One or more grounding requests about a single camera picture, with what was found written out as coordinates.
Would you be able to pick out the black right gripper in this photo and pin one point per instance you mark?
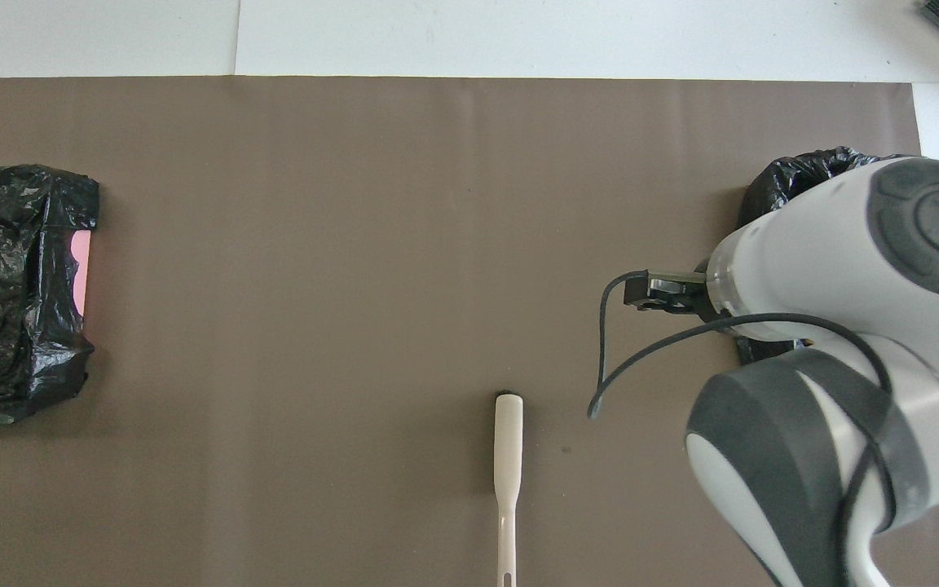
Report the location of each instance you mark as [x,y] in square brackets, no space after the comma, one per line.
[669,295]

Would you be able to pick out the beige hand brush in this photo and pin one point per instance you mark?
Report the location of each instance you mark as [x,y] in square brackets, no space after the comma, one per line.
[509,440]

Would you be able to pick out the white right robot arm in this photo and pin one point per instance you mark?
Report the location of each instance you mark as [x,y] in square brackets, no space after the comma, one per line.
[828,269]

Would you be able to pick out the black bag lined pink bin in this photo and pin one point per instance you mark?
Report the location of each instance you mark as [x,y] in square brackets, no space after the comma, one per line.
[5,342]

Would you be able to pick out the brown table mat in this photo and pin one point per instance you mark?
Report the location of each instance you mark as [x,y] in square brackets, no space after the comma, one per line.
[315,285]

